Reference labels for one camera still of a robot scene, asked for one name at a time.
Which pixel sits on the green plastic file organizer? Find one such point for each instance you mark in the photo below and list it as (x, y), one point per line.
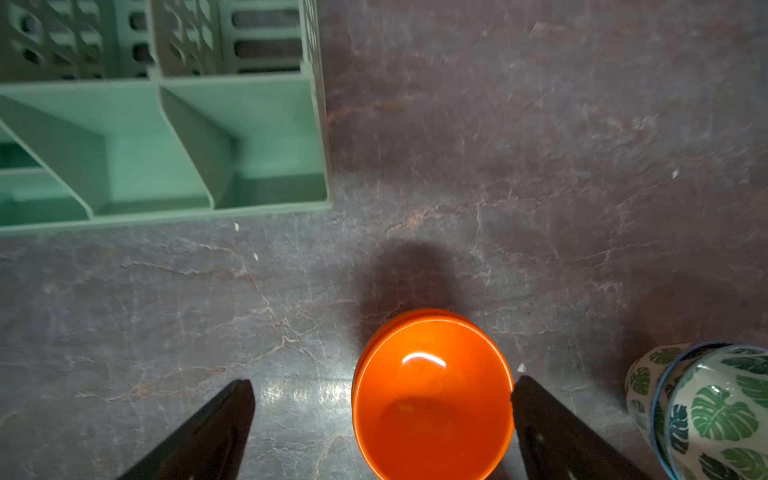
(124, 112)

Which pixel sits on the small green leaf bowl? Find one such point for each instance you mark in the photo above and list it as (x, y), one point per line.
(714, 414)

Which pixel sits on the small orange bowl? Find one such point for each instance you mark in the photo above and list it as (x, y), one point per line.
(433, 402)

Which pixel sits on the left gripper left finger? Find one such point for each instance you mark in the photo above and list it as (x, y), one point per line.
(209, 445)

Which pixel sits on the large green leaf bowl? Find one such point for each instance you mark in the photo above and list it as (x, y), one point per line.
(641, 382)

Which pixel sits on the large orange bowl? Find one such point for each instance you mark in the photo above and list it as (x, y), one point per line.
(403, 319)

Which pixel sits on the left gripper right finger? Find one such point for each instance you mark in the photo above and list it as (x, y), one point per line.
(556, 444)

